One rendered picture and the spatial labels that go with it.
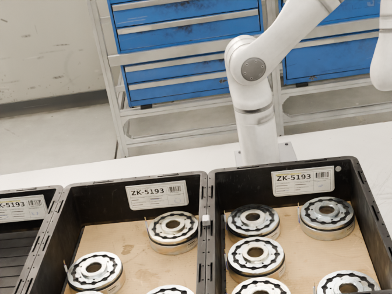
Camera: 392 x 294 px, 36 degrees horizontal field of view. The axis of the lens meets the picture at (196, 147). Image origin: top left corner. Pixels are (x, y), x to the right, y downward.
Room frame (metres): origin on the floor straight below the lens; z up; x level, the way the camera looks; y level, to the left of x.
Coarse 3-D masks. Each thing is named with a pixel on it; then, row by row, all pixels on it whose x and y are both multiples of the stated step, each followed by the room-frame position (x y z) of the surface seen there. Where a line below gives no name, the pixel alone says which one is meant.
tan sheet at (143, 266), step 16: (112, 224) 1.05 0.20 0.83; (128, 224) 1.04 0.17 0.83; (144, 224) 1.03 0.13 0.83; (80, 240) 1.01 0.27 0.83; (96, 240) 1.00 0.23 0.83; (112, 240) 0.99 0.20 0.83; (128, 240) 0.98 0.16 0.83; (144, 240) 0.97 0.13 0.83; (80, 256) 0.96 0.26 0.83; (128, 256) 0.93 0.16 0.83; (144, 256) 0.92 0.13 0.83; (160, 256) 0.92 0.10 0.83; (176, 256) 0.91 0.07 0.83; (192, 256) 0.90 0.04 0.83; (128, 272) 0.88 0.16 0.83; (144, 272) 0.88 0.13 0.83; (160, 272) 0.87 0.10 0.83; (176, 272) 0.86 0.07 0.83; (192, 272) 0.86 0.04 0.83; (128, 288) 0.84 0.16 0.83; (144, 288) 0.83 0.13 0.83; (192, 288) 0.81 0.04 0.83
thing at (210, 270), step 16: (304, 160) 1.02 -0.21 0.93; (320, 160) 1.02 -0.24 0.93; (336, 160) 1.01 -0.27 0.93; (352, 160) 1.00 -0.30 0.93; (208, 176) 1.02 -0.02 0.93; (208, 192) 0.96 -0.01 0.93; (368, 192) 0.88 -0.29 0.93; (208, 208) 0.91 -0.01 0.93; (384, 224) 0.78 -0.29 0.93; (208, 240) 0.81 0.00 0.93; (384, 240) 0.74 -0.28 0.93; (208, 256) 0.77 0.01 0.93; (208, 272) 0.73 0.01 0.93; (208, 288) 0.70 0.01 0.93
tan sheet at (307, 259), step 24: (288, 216) 0.98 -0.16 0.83; (288, 240) 0.91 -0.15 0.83; (312, 240) 0.89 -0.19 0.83; (336, 240) 0.88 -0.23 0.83; (360, 240) 0.87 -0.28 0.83; (288, 264) 0.84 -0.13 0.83; (312, 264) 0.83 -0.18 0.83; (336, 264) 0.82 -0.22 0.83; (360, 264) 0.81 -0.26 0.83; (288, 288) 0.78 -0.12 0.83; (312, 288) 0.77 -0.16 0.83
